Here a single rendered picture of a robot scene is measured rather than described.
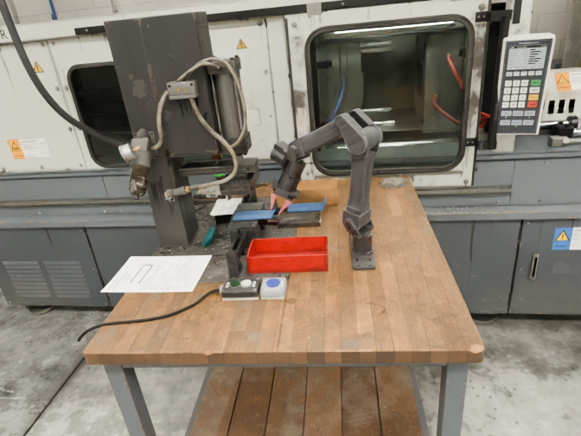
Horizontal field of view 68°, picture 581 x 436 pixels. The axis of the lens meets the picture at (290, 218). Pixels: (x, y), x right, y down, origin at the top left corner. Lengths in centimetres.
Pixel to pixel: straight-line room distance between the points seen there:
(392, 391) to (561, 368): 91
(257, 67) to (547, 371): 194
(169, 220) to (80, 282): 143
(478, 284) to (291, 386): 111
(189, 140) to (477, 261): 155
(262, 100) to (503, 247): 136
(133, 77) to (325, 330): 93
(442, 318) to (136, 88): 110
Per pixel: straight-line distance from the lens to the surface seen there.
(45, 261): 297
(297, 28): 195
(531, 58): 193
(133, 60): 145
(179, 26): 138
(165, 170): 150
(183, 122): 143
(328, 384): 193
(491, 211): 222
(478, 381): 231
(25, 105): 261
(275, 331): 114
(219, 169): 147
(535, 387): 236
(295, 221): 161
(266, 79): 204
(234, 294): 125
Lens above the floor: 163
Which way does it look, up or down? 26 degrees down
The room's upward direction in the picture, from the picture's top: 6 degrees counter-clockwise
